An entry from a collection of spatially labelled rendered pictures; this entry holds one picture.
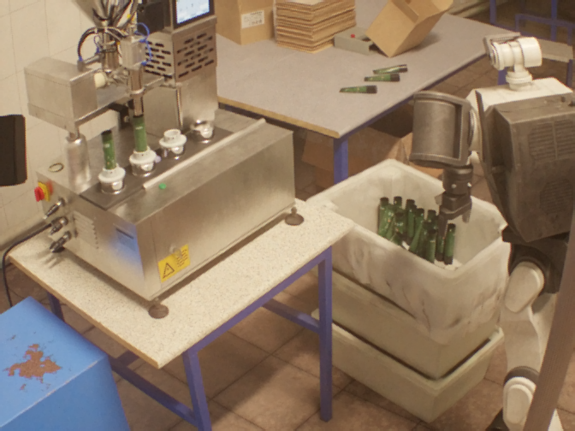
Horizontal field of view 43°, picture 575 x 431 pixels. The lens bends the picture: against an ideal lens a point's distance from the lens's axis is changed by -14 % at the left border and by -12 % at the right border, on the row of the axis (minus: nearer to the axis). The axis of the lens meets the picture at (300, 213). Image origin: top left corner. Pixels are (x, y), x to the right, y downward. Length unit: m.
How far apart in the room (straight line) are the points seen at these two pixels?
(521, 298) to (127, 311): 0.99
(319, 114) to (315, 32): 0.70
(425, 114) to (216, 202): 0.68
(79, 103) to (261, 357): 1.40
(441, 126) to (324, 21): 2.07
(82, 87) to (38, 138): 1.70
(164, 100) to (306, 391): 1.21
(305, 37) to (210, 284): 1.74
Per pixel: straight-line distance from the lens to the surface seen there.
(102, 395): 2.25
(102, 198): 2.01
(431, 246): 2.62
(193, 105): 2.25
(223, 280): 2.14
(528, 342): 1.96
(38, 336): 2.31
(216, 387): 2.91
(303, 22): 3.59
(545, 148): 1.56
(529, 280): 1.81
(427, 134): 1.63
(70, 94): 1.98
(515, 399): 2.02
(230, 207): 2.14
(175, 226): 2.01
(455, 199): 2.24
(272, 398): 2.85
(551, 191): 1.62
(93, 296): 2.16
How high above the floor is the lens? 2.01
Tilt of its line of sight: 32 degrees down
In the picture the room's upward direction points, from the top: 2 degrees counter-clockwise
